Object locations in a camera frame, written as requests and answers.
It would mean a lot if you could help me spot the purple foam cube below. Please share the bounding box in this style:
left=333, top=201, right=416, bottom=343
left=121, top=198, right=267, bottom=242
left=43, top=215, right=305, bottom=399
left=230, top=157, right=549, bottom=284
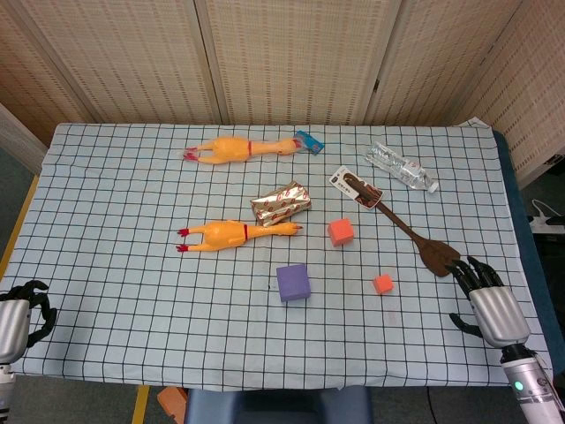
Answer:
left=275, top=263, right=312, bottom=303

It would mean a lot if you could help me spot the small orange foam cube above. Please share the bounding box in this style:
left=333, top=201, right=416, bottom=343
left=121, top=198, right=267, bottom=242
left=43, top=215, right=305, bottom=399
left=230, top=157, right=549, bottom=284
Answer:
left=373, top=273, right=395, bottom=296

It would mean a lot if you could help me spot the orange block on floor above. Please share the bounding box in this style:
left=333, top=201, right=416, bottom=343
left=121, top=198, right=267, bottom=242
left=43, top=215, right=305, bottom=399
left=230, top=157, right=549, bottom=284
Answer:
left=156, top=386, right=189, bottom=424

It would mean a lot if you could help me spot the blue checkered tablecloth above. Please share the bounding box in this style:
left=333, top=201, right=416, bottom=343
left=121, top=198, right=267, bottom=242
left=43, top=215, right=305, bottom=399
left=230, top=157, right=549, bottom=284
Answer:
left=0, top=117, right=555, bottom=392

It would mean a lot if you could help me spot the clear plastic water bottle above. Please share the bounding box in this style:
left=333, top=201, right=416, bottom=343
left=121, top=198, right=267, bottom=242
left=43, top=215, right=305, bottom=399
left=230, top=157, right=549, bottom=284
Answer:
left=364, top=140, right=440, bottom=193

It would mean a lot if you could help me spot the large orange foam cube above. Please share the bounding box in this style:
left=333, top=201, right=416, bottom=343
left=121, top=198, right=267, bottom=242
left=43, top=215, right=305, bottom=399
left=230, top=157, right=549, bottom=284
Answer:
left=327, top=217, right=356, bottom=247

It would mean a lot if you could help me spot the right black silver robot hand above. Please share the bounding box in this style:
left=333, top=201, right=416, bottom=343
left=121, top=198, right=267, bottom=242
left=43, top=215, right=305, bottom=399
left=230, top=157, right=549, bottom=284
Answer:
left=444, top=255, right=531, bottom=350

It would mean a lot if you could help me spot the blue padded seat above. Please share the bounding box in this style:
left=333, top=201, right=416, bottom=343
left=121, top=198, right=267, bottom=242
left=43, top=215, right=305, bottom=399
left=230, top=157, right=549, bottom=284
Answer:
left=185, top=386, right=373, bottom=424

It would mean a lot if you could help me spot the white power strip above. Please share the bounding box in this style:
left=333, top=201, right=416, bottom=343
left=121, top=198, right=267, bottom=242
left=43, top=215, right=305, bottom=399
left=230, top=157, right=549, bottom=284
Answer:
left=528, top=198, right=565, bottom=234

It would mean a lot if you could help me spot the bagged yellow rubber chicken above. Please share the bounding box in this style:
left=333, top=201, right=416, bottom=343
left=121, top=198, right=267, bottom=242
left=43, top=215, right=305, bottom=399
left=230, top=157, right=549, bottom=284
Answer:
left=179, top=130, right=326, bottom=167

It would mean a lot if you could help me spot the beige woven folding screen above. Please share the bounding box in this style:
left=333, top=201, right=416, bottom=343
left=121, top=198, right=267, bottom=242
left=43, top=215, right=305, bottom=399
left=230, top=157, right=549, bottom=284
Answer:
left=0, top=0, right=565, bottom=186

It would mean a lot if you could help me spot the thin black cable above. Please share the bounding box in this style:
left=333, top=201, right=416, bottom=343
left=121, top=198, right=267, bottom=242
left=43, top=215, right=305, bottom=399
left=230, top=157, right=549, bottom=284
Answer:
left=426, top=387, right=442, bottom=424

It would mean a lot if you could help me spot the silver red foil packet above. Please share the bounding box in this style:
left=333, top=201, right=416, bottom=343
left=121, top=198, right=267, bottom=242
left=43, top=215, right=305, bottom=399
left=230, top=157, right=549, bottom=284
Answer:
left=250, top=179, right=313, bottom=228

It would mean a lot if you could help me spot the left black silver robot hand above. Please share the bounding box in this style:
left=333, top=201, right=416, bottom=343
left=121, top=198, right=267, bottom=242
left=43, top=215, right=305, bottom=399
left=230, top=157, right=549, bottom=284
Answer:
left=0, top=279, right=58, bottom=364

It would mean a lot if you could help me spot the brown wooden spatula with card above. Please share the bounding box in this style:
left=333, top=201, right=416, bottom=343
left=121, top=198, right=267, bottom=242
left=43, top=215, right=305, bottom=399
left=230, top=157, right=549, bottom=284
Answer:
left=328, top=165, right=462, bottom=278

